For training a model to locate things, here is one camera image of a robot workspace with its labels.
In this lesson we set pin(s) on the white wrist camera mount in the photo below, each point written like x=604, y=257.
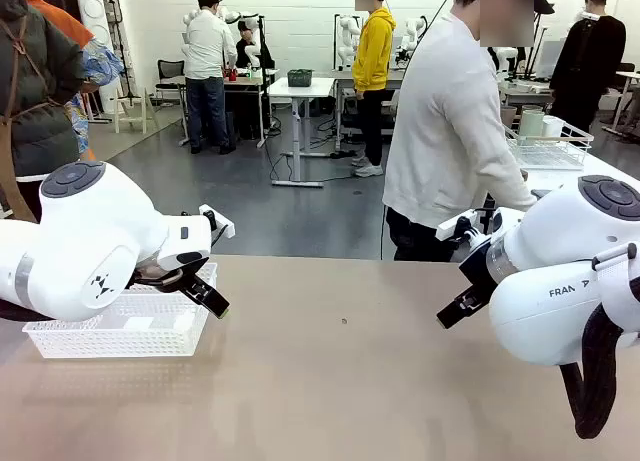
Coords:
x=450, y=228
x=220, y=223

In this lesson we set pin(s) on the man in white shirt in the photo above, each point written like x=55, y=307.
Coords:
x=207, y=46

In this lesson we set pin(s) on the person in yellow hoodie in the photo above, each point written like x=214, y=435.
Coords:
x=372, y=51

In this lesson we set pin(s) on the white cup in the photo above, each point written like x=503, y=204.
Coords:
x=551, y=126

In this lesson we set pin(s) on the person in white sweater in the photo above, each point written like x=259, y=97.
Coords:
x=440, y=131

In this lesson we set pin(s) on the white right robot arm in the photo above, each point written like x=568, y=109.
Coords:
x=550, y=291

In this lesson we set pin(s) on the seated person in black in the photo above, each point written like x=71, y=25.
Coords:
x=247, y=48

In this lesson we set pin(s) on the white height-adjustable desk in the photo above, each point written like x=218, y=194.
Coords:
x=302, y=88

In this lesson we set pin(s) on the person's right forearm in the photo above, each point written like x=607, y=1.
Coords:
x=515, y=196

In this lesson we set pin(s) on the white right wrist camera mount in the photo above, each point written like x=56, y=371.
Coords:
x=450, y=228

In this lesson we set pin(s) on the black office chair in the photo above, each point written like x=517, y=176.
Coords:
x=170, y=73

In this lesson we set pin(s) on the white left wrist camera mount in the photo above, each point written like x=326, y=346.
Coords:
x=220, y=223

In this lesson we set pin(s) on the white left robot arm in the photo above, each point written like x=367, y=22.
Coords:
x=75, y=251

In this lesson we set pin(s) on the blue patterned garment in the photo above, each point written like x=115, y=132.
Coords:
x=100, y=63

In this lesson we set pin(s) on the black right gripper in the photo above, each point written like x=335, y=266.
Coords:
x=480, y=268

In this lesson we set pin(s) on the white wooden stool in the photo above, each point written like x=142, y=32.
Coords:
x=131, y=106

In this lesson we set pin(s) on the white perforated plastic basket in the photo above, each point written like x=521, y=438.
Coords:
x=125, y=338

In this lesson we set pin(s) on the dark green crate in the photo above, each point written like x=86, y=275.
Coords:
x=300, y=78

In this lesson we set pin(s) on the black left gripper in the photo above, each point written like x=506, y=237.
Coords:
x=160, y=278

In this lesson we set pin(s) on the white rounded table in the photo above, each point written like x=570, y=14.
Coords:
x=607, y=166

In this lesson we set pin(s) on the person in black coat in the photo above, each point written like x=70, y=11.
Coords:
x=587, y=56

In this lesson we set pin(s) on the white tower fan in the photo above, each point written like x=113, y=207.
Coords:
x=95, y=11

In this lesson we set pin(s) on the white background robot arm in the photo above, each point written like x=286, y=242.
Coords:
x=235, y=17
x=347, y=36
x=414, y=33

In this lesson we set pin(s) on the mannequin in orange top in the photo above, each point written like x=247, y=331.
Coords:
x=60, y=16

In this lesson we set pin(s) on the mannequin in dark green jacket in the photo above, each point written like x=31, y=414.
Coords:
x=35, y=81

